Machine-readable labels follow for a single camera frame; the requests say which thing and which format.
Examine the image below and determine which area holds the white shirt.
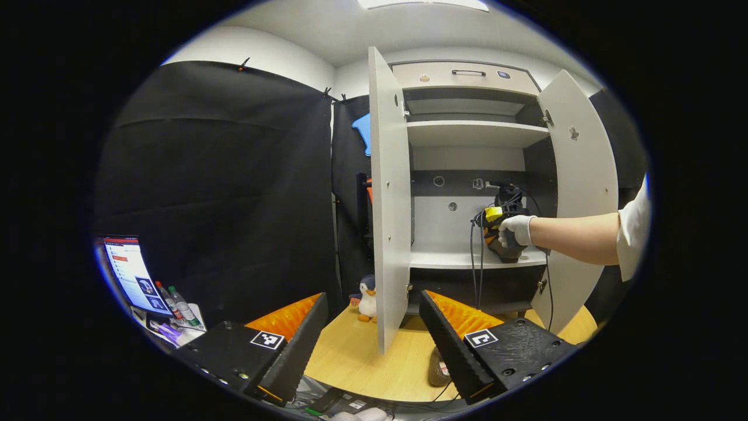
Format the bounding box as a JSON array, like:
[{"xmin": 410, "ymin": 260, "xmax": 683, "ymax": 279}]
[{"xmin": 617, "ymin": 175, "xmax": 650, "ymax": 282}]

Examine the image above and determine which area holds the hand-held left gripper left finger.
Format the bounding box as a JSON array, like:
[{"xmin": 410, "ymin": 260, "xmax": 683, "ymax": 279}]
[{"xmin": 175, "ymin": 292, "xmax": 329, "ymax": 407}]

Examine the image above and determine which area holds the grey shoe cabinet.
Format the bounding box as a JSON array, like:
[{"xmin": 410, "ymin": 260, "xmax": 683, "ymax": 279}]
[{"xmin": 389, "ymin": 60, "xmax": 559, "ymax": 316}]

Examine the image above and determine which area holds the black backdrop cloth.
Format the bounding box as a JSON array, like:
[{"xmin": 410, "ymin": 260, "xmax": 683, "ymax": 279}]
[{"xmin": 93, "ymin": 60, "xmax": 649, "ymax": 328}]

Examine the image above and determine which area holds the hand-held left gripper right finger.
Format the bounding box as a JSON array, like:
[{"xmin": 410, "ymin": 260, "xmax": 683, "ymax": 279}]
[{"xmin": 418, "ymin": 289, "xmax": 579, "ymax": 405}]

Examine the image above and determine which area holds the grey cabinet door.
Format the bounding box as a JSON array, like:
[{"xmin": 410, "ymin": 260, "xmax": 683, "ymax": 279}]
[
  {"xmin": 367, "ymin": 46, "xmax": 413, "ymax": 356},
  {"xmin": 529, "ymin": 69, "xmax": 620, "ymax": 336}
]

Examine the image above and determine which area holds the laptop screen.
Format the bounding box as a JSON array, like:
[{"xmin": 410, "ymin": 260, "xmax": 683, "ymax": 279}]
[{"xmin": 95, "ymin": 235, "xmax": 176, "ymax": 319}]

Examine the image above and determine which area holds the rectangular ceiling light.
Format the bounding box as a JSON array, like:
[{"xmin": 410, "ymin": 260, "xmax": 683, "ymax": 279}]
[{"xmin": 358, "ymin": 0, "xmax": 490, "ymax": 12}]

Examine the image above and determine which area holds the black cable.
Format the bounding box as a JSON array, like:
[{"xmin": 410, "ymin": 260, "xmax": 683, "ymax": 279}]
[{"xmin": 469, "ymin": 218, "xmax": 487, "ymax": 310}]

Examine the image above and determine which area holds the purple packet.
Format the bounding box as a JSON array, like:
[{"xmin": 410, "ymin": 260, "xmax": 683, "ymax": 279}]
[{"xmin": 149, "ymin": 320, "xmax": 183, "ymax": 347}]

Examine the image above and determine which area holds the clear plastic bottle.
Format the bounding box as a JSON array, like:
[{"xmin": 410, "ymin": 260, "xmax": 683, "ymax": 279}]
[
  {"xmin": 168, "ymin": 285, "xmax": 202, "ymax": 328},
  {"xmin": 155, "ymin": 281, "xmax": 185, "ymax": 322}
]

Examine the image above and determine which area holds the penguin plush toy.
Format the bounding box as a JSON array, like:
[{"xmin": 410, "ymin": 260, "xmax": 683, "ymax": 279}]
[{"xmin": 349, "ymin": 275, "xmax": 378, "ymax": 323}]

